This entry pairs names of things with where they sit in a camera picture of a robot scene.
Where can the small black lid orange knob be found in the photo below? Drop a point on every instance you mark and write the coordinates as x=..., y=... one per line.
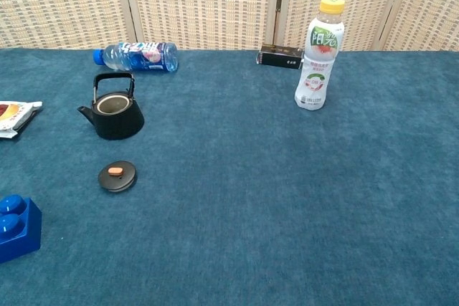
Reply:
x=111, y=183

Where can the black cast iron teapot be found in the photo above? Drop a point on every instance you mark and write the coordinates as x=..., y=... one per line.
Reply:
x=118, y=123

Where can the blue table cloth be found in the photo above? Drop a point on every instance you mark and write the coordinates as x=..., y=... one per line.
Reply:
x=251, y=195

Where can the small black carton box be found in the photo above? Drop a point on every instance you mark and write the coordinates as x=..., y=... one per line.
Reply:
x=279, y=59

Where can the yellow cap drink bottle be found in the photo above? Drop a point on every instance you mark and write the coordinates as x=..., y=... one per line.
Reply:
x=315, y=69

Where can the blue cap water bottle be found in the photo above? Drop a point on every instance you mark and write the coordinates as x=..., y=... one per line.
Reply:
x=143, y=57

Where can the woven bamboo folding screen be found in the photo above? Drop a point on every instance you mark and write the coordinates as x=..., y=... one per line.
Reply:
x=201, y=5

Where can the white snack packet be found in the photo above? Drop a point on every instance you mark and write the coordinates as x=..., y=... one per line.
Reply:
x=14, y=116

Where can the blue toy building block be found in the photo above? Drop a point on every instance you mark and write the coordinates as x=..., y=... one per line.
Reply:
x=21, y=236

